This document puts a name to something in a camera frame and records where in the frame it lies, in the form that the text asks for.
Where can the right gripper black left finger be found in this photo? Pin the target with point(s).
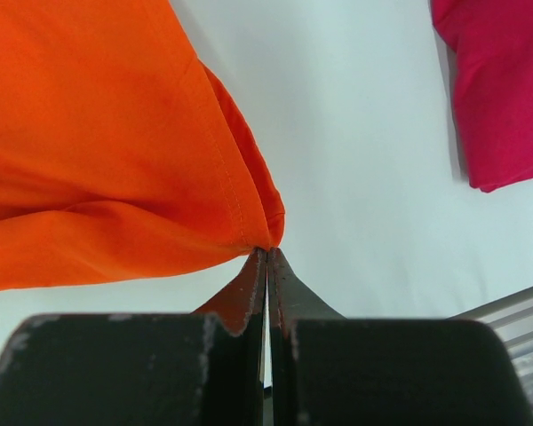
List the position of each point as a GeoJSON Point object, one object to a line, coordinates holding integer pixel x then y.
{"type": "Point", "coordinates": [201, 368]}

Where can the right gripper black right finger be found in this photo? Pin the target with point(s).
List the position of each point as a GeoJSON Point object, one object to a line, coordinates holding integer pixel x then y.
{"type": "Point", "coordinates": [331, 370]}

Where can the orange t shirt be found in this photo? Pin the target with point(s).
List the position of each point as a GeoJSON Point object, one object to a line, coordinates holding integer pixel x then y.
{"type": "Point", "coordinates": [122, 156]}

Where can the folded pink t shirt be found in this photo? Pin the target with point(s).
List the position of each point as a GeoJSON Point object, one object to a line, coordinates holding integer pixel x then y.
{"type": "Point", "coordinates": [493, 90]}

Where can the aluminium front rail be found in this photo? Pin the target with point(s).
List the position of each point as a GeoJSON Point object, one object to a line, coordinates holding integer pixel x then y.
{"type": "Point", "coordinates": [511, 318]}

